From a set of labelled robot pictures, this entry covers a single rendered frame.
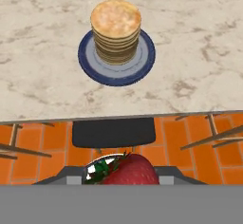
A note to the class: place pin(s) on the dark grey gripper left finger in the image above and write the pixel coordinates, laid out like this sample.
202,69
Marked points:
71,174

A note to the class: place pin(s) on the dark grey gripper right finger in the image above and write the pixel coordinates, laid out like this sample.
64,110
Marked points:
171,174

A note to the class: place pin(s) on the red strawberry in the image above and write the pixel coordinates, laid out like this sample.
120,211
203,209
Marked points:
129,171

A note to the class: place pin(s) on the black seat stool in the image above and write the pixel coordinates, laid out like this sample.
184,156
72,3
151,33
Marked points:
113,133

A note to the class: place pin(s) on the blue rimmed grey plate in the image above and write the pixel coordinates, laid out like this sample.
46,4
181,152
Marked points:
144,63

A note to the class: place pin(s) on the stack of pancakes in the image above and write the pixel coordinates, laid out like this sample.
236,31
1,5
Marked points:
115,31

